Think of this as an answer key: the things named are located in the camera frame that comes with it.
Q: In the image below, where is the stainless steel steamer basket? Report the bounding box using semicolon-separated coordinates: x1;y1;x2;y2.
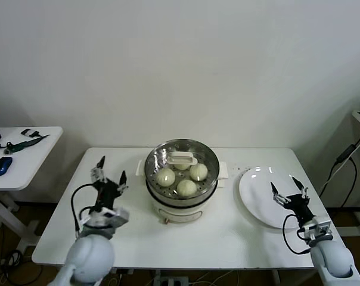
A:
135;138;228;209

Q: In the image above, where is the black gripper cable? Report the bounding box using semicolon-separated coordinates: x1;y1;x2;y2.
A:
71;184;100;239
283;214;314;256

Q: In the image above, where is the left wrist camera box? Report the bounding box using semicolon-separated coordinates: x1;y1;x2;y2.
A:
101;207;130;229

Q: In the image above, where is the white round plate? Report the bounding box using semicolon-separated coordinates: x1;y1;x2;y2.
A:
238;166;312;229

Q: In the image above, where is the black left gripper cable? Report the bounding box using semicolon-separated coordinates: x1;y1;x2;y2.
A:
71;184;100;239

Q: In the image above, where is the white power strip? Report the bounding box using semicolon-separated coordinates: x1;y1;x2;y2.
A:
154;276;189;286

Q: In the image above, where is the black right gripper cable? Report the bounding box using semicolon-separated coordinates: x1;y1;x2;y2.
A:
283;214;314;256

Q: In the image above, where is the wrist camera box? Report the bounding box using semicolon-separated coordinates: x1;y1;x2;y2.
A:
299;219;334;245
101;207;130;229

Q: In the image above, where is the black floor cable bundle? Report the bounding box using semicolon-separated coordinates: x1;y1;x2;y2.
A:
0;250;42;286

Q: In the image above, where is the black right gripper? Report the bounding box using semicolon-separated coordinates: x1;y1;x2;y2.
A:
270;176;315;223

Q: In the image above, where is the white floor cable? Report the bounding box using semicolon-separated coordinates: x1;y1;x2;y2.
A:
194;270;240;286

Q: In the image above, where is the white side table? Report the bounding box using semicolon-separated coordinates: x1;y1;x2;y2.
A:
0;126;63;254

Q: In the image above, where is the round glass pot lid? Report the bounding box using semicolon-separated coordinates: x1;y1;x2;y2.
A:
144;138;221;202

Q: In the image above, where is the black power adapter cable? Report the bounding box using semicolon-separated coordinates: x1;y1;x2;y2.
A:
318;127;360;207

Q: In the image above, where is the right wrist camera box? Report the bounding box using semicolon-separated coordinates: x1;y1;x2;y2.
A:
299;219;334;245

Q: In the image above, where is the white electric cooker pot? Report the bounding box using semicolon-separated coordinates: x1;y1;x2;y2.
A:
144;177;225;225

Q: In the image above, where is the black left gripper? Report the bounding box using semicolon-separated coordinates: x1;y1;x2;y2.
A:
90;155;129;211

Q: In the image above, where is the blue computer mouse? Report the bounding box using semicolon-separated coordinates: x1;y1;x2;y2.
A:
0;156;13;176

